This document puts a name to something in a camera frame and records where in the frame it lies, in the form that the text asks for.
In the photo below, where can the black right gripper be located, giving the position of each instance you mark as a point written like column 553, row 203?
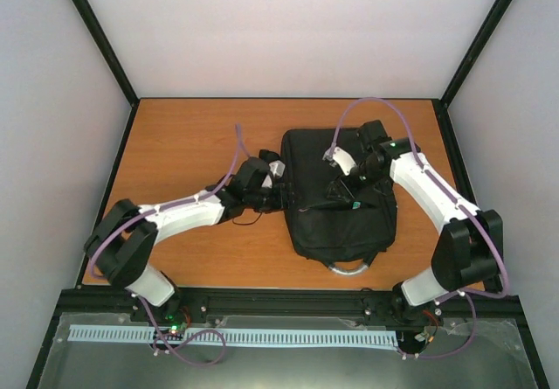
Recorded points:
column 348, row 191

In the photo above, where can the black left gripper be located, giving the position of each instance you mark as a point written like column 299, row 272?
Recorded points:
column 281, row 198

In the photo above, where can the black student bag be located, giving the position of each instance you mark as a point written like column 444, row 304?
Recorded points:
column 324, row 230

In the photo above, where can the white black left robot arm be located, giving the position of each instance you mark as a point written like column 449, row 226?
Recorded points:
column 120, row 246

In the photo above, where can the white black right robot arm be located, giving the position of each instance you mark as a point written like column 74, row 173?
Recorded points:
column 470, row 240

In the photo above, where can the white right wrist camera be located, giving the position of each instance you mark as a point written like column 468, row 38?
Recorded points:
column 337, row 157

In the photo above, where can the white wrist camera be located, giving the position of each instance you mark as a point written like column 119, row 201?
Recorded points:
column 337, row 157
column 276, row 171

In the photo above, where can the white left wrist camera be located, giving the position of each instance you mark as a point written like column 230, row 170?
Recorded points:
column 276, row 171

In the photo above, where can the black aluminium frame rail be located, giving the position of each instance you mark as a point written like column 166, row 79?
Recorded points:
column 204, row 304

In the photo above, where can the light blue cable duct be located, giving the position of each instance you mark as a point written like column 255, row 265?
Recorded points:
column 245, row 338

